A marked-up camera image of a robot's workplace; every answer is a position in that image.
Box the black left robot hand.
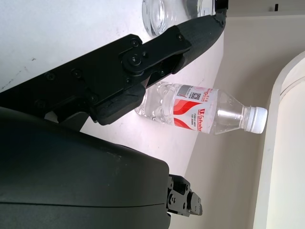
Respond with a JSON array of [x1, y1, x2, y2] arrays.
[[184, 0, 203, 12]]

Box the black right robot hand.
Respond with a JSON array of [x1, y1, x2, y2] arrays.
[[0, 0, 230, 229]]

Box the clear plastic water bottle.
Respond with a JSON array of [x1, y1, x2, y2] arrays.
[[134, 81, 268, 135]]

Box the clear glass cup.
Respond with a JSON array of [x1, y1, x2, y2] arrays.
[[142, 0, 189, 37]]

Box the white curved furniture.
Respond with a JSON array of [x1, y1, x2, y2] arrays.
[[258, 50, 305, 229]]

